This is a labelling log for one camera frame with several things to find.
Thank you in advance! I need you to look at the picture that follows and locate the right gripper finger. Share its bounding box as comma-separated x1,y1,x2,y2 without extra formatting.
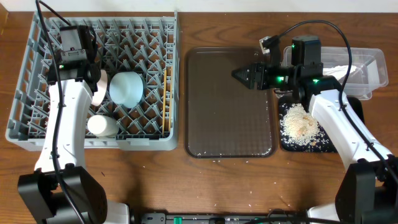
231,72,251,89
232,65,251,74

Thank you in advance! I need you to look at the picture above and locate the white saucer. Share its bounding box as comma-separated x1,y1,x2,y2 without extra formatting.
91,70,108,106

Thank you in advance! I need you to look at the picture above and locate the light blue bowl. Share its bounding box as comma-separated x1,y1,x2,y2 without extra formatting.
109,72,144,108

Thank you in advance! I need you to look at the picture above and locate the white cup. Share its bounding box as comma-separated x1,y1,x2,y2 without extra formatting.
87,114,119,138

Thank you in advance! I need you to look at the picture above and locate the long wooden chopstick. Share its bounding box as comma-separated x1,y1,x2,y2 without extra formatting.
162,69,167,138

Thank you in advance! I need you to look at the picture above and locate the white paper napkin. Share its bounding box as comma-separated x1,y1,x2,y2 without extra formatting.
323,65,348,83

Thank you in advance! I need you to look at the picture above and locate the short wooden chopstick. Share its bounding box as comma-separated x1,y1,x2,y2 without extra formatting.
169,66,173,132

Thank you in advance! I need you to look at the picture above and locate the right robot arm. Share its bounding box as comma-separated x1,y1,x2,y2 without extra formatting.
231,35,397,223

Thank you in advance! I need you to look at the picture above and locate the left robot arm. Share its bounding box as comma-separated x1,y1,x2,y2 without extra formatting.
17,26,130,223

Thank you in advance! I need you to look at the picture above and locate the grey dishwasher rack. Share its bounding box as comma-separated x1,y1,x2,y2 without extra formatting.
5,15,179,151

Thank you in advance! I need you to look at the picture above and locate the dark brown serving tray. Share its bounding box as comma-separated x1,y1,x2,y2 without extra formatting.
184,47,278,159

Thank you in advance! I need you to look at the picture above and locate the spilled rice pile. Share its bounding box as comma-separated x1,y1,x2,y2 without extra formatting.
279,103,330,148

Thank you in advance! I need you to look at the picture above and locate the black rectangular tray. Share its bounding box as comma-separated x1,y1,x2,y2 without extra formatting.
277,95,364,154

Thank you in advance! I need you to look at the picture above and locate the clear plastic bin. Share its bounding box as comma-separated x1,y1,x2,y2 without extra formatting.
281,46,389,101

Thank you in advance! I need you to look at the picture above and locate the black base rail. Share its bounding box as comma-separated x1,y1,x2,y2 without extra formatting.
130,210,305,224

